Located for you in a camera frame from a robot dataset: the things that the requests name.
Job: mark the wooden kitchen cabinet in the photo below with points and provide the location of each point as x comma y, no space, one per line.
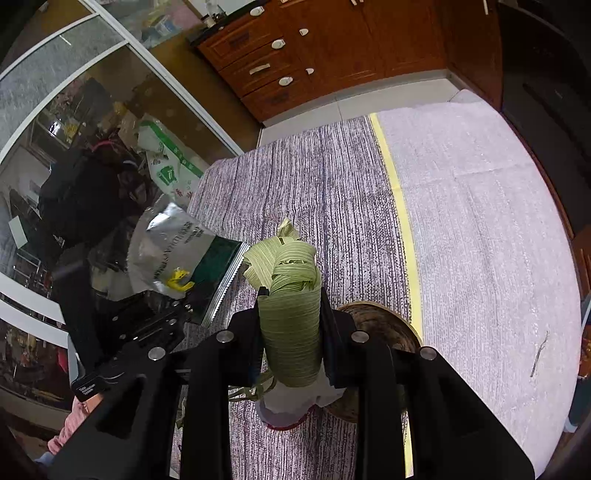
530,60

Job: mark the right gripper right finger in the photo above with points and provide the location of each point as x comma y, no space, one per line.
445,432

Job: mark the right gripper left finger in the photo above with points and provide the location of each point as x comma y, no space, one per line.
130,434

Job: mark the green white rice sack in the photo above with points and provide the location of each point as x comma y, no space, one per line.
174,168

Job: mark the silver green foil bag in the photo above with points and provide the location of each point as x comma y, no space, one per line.
172,255

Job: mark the white chair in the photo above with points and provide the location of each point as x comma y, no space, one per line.
32,313

